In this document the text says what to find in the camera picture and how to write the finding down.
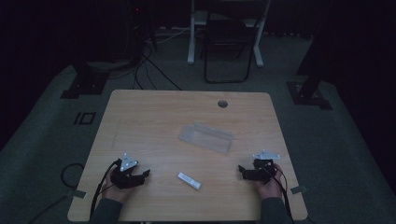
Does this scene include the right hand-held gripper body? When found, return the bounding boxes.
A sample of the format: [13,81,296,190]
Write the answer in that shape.
[242,149,281,185]

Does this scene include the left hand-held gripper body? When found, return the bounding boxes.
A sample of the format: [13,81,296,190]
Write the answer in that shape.
[109,152,146,190]

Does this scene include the small white tube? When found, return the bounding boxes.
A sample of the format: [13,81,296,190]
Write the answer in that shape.
[177,172,203,191]

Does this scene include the clear plastic box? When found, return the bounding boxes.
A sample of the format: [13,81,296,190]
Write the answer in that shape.
[178,122,235,155]

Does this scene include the person's right hand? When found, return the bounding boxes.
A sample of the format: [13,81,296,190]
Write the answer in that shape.
[253,163,286,201]

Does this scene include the person's left hand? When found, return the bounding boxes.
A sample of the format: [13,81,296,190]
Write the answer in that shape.
[102,169,136,203]

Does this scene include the wooden table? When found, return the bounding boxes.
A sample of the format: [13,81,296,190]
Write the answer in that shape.
[67,90,309,223]

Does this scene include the black stand base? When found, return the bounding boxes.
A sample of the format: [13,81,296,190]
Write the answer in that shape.
[286,62,333,111]
[60,61,110,100]

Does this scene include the black folding chair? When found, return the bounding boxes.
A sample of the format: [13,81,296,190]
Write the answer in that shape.
[203,10,258,85]

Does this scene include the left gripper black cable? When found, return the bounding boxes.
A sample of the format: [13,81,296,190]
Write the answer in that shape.
[89,159,123,220]

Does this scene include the black floor cables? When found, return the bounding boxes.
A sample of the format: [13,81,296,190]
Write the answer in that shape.
[106,36,183,91]

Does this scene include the white desk frame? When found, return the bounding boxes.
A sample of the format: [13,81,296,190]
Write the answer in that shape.
[186,0,273,68]

